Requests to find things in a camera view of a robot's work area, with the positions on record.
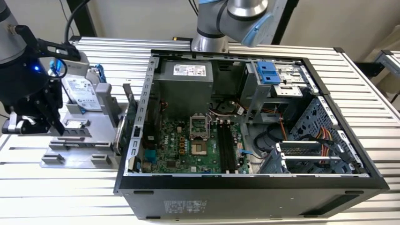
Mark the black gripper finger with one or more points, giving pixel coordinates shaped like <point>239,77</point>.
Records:
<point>53,100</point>

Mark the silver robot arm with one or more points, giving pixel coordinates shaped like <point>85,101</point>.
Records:
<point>213,23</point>

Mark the RAM slot white clips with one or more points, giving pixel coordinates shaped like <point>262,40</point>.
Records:
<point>225,145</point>
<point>233,145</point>

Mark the hard disk in blue carrier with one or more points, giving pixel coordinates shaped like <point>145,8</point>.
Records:
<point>83,91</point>

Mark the silver CPU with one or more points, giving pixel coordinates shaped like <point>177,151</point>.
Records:
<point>75,124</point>

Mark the grey parts rack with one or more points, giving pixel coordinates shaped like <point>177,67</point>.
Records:
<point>94,131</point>

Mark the green graphics card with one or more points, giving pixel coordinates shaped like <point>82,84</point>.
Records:
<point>133,110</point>

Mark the grey power supply unit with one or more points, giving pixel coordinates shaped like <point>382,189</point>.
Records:
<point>185,93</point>

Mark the green motherboard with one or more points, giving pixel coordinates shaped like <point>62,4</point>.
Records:
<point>169,150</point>

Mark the small yellow black connector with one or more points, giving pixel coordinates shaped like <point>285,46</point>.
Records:
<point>177,38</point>

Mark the socket locking lever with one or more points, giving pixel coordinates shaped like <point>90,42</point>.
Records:
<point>209,126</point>

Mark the CPU socket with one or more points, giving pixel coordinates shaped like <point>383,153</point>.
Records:
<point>199,148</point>

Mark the black PC case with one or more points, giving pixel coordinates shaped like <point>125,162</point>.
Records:
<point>219,201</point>

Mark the blue plastic drive latch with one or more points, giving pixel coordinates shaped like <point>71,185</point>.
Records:
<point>266,72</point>

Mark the silver drive bay cage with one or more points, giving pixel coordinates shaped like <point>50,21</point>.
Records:
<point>286,90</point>

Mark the metal disk bay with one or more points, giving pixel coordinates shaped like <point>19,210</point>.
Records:
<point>301,145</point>

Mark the neighbouring slatted table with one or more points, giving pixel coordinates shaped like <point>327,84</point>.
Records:
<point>391,58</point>

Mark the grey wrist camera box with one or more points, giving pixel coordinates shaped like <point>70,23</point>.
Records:
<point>78,64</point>

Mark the black frame post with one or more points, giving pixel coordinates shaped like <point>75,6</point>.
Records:
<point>289,14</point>
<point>85,25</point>

